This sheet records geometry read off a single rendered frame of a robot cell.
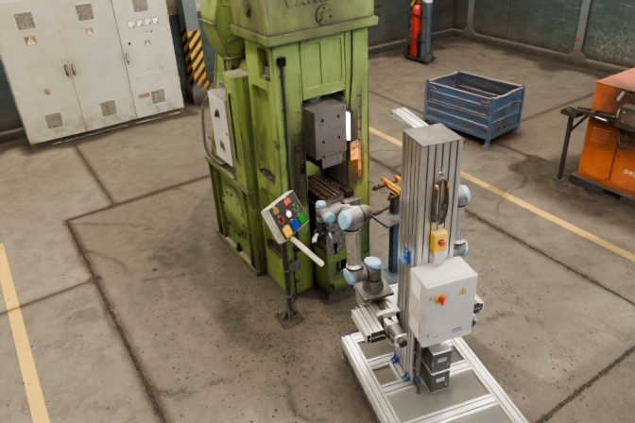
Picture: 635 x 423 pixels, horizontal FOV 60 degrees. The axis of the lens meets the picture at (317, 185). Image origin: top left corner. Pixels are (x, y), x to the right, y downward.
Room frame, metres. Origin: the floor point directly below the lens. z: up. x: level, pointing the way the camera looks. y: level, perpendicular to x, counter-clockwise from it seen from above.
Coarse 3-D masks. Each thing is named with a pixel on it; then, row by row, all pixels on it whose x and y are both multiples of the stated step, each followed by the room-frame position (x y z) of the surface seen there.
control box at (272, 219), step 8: (288, 192) 3.70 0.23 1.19; (280, 200) 3.57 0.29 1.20; (296, 200) 3.67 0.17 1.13; (272, 208) 3.48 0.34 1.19; (280, 208) 3.52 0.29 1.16; (288, 208) 3.58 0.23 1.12; (264, 216) 3.45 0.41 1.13; (272, 216) 3.43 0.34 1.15; (280, 216) 3.47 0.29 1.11; (296, 216) 3.58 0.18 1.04; (272, 224) 3.42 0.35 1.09; (280, 224) 3.43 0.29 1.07; (288, 224) 3.48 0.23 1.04; (304, 224) 3.59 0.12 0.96; (272, 232) 3.42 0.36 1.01; (280, 232) 3.38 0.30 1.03; (280, 240) 3.39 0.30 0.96
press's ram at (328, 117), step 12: (324, 96) 4.23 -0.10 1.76; (312, 108) 3.99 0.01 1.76; (324, 108) 3.98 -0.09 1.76; (336, 108) 3.99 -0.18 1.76; (312, 120) 3.90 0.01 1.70; (324, 120) 3.92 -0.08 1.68; (336, 120) 3.99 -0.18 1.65; (312, 132) 3.91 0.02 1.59; (324, 132) 3.92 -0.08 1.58; (336, 132) 3.98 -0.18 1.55; (312, 144) 3.92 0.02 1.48; (324, 144) 3.92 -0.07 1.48; (336, 144) 3.98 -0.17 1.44; (312, 156) 3.93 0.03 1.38; (324, 156) 3.92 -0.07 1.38
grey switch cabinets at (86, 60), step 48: (0, 0) 7.84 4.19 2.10; (48, 0) 7.85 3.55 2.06; (96, 0) 8.20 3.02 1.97; (144, 0) 8.55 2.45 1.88; (0, 48) 7.47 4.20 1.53; (48, 48) 7.77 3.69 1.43; (96, 48) 8.11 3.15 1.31; (144, 48) 8.48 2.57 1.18; (48, 96) 7.68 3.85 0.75; (96, 96) 8.02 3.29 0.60; (144, 96) 8.40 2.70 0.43; (48, 144) 7.62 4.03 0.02
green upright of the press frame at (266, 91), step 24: (264, 48) 3.96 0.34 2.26; (288, 48) 3.94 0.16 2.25; (264, 72) 4.08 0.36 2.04; (288, 72) 3.93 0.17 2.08; (264, 96) 4.12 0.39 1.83; (288, 96) 3.92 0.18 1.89; (264, 120) 4.15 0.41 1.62; (288, 120) 3.92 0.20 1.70; (264, 144) 4.18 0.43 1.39; (264, 168) 4.19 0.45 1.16; (264, 192) 4.19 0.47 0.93; (288, 240) 3.87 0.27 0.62; (288, 264) 3.86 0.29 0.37; (312, 264) 3.99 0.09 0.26
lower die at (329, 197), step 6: (312, 180) 4.23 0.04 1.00; (312, 186) 4.14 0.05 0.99; (318, 186) 4.13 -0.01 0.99; (330, 186) 4.12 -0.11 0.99; (324, 192) 4.03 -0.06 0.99; (330, 192) 4.00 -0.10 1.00; (336, 192) 4.00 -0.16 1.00; (342, 192) 4.01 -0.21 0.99; (324, 198) 3.93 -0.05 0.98; (330, 198) 3.94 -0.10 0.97; (336, 198) 3.97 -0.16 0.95; (342, 198) 4.00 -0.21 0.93; (330, 204) 3.94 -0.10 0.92
